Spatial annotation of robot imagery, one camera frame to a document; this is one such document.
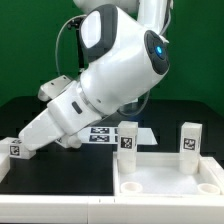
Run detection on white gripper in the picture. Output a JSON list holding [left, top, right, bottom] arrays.
[[19, 81, 101, 151]]

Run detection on white square table top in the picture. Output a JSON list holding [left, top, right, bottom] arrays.
[[113, 152, 224, 197]]

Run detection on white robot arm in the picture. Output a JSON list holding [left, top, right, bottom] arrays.
[[19, 0, 171, 150]]

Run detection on white marker sheet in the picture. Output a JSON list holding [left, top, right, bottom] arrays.
[[78, 127, 157, 145]]

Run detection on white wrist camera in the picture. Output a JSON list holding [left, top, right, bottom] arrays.
[[38, 75, 71, 102]]

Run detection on white left fence rail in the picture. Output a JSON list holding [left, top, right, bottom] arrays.
[[0, 153, 10, 183]]

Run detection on white fence rail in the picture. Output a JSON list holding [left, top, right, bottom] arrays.
[[0, 195, 224, 224], [0, 153, 10, 183]]

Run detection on white front fence rail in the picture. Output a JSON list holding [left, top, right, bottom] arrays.
[[0, 195, 224, 224]]

